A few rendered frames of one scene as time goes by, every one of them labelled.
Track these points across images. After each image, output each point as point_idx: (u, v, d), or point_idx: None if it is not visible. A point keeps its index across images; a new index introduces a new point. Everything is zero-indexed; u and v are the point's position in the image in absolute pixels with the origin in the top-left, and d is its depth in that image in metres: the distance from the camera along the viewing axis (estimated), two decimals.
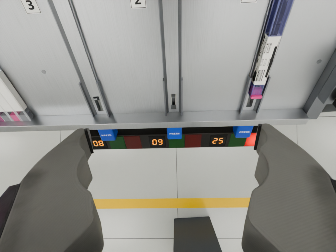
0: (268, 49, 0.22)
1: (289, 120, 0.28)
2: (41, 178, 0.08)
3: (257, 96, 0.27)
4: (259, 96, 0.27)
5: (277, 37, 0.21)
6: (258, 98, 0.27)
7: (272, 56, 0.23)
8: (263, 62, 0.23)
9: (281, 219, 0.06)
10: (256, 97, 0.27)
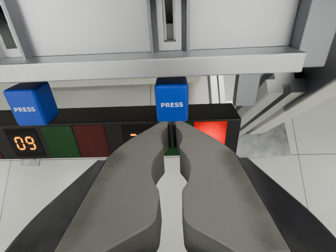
0: None
1: (259, 58, 0.12)
2: (122, 161, 0.09)
3: None
4: None
5: None
6: None
7: None
8: None
9: (212, 209, 0.06)
10: None
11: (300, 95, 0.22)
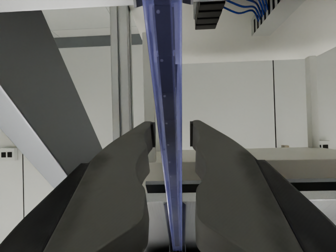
0: None
1: None
2: (106, 162, 0.09)
3: None
4: None
5: None
6: None
7: None
8: None
9: (225, 209, 0.06)
10: None
11: None
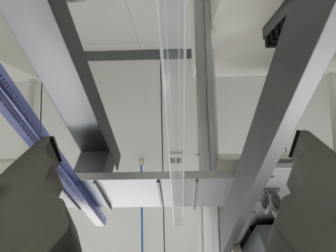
0: None
1: None
2: (5, 193, 0.07)
3: None
4: None
5: None
6: None
7: None
8: None
9: (312, 231, 0.06)
10: None
11: None
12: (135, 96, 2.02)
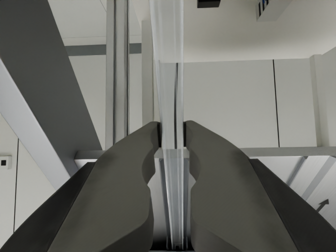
0: None
1: None
2: (112, 162, 0.09)
3: None
4: None
5: None
6: None
7: None
8: None
9: (220, 209, 0.06)
10: None
11: None
12: None
